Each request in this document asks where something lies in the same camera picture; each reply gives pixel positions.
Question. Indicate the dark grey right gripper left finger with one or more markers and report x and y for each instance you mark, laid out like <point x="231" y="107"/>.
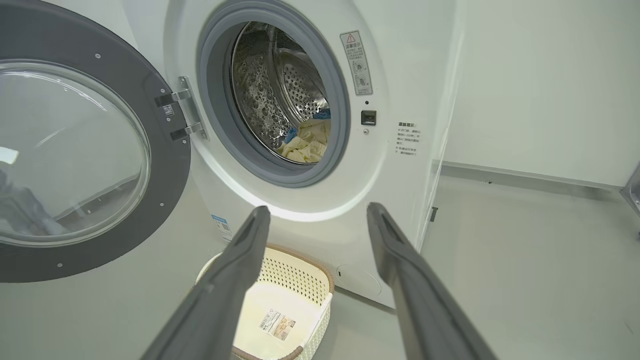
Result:
<point x="225" y="290"/>

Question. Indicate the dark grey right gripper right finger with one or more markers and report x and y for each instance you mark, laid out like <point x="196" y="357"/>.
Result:
<point x="420" y="310"/>

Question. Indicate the round grey glass washer door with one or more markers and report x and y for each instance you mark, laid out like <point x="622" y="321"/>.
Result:
<point x="165" y="165"/>

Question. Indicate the cream baby garment blue trim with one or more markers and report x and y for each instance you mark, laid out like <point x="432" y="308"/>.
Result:
<point x="300" y="152"/>
<point x="317" y="130"/>

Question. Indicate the white front-load washing machine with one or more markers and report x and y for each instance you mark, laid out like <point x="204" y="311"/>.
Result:
<point x="400" y="75"/>

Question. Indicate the printed basket label sticker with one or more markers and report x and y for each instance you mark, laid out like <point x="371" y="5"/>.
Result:
<point x="276" y="325"/>

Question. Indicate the blue energy label sticker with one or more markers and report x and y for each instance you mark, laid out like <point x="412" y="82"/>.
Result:
<point x="221" y="227"/>

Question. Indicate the cream perforated laundry basket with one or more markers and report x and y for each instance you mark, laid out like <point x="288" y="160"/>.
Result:
<point x="295" y="280"/>

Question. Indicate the grey warning sticker red triangle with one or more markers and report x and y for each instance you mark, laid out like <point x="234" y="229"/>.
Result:
<point x="356" y="62"/>

